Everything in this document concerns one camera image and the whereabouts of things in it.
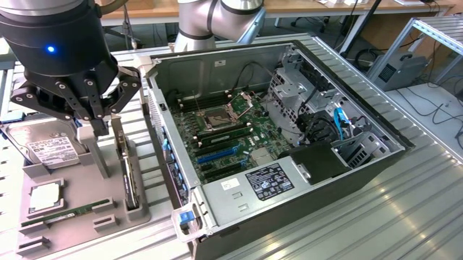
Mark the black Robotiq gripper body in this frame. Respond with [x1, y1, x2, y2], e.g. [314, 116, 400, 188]
[0, 9, 118, 100]

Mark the graphics card with metal bracket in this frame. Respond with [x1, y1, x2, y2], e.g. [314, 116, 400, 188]
[109, 113, 142, 211]

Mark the blue disk carrier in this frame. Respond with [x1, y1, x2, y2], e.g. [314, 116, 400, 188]
[0, 110, 82, 141]

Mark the silver hard disk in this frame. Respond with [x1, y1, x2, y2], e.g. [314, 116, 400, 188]
[5, 118, 90, 170]

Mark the thin metal locking lever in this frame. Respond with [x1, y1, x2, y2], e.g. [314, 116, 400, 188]
[193, 90, 202, 116]

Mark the black RAM slot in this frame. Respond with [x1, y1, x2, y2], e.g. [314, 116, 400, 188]
[197, 123, 253, 136]
[181, 101, 234, 113]
[177, 91, 229, 103]
[178, 94, 230, 106]
[180, 97, 232, 109]

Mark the CPU socket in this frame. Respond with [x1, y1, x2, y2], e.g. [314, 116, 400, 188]
[196, 107, 238, 132]

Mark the metal socket cover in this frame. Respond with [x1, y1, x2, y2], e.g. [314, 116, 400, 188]
[225, 91, 256, 120]

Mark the RAM stick with white label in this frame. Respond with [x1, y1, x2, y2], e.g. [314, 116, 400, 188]
[198, 129, 252, 144]

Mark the long black expansion slot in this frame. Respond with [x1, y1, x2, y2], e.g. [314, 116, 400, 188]
[201, 163, 242, 177]
[193, 142, 234, 157]
[204, 170, 244, 183]

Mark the blue expansion slot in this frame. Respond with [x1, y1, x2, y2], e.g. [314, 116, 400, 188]
[196, 149, 236, 164]

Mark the grey parts rack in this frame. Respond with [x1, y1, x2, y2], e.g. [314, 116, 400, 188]
[13, 125, 152, 258]

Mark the silver CPU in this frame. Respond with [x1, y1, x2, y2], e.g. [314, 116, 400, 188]
[28, 185, 61, 211]

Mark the green motherboard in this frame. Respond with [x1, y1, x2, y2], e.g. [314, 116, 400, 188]
[168, 90, 294, 185]

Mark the perforated metal drive cage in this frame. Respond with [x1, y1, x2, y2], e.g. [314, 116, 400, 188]
[268, 46, 344, 147]

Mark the green RAM stick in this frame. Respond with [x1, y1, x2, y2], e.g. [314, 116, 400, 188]
[20, 199, 110, 228]

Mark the silver chipset heatsink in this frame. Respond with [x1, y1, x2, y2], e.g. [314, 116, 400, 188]
[250, 148, 272, 165]

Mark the blue case latch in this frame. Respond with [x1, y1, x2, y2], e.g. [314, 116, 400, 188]
[176, 212, 193, 226]

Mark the silver power supply with label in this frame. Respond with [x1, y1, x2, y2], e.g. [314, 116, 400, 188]
[200, 156, 312, 228]

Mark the black plastic shroud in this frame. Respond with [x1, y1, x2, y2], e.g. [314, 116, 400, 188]
[288, 141, 352, 187]

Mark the black stand pole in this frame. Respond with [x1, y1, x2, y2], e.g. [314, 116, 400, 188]
[337, 0, 383, 55]

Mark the silver metal disk bay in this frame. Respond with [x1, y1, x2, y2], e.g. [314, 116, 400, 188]
[331, 131, 407, 170]

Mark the open black PC case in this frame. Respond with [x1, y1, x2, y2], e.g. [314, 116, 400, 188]
[134, 40, 416, 260]

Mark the grey computer tower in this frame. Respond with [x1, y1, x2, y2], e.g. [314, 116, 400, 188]
[375, 53, 431, 92]

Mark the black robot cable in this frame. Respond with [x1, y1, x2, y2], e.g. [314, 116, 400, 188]
[122, 5, 137, 50]

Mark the long black cable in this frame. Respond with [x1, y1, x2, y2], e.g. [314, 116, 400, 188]
[230, 61, 277, 94]

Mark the black cable bundle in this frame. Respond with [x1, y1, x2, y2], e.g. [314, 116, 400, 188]
[297, 109, 344, 146]

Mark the blue SATA wire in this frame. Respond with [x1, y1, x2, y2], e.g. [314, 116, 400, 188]
[333, 107, 351, 142]

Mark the coiled black cable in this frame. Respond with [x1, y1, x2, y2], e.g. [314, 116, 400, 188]
[355, 48, 377, 72]

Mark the aluminium profile frame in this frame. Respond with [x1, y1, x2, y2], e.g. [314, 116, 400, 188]
[365, 16, 463, 85]

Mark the black floor cable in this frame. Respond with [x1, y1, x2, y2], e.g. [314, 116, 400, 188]
[396, 81, 463, 126]

